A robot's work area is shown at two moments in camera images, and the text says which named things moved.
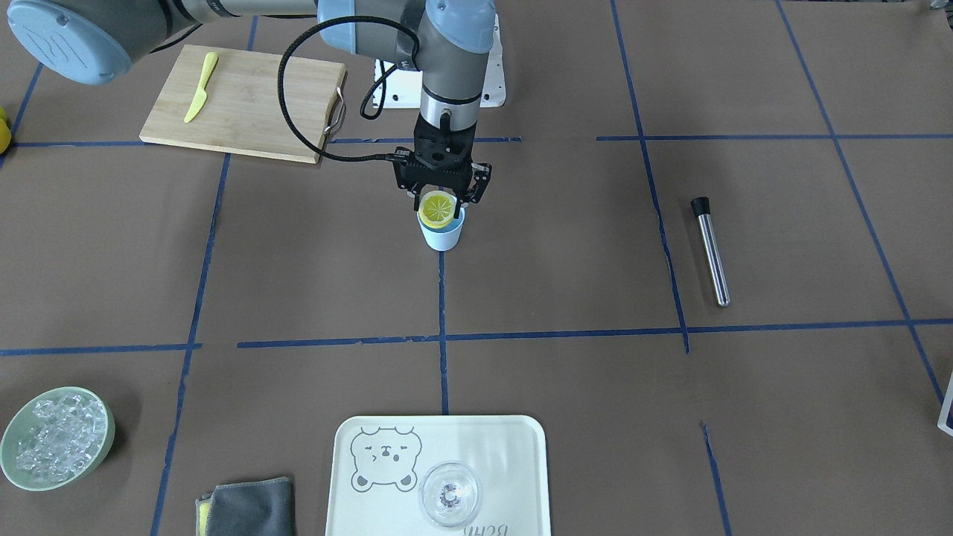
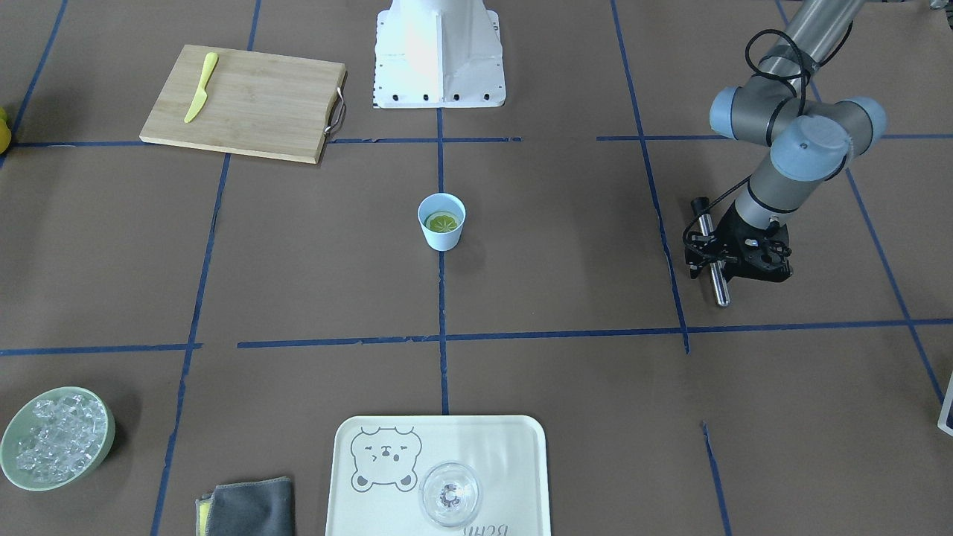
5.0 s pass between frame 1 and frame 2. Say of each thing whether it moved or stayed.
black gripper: moved
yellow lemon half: moved
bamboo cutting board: stayed
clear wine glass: stayed
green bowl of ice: stayed
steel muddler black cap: stayed
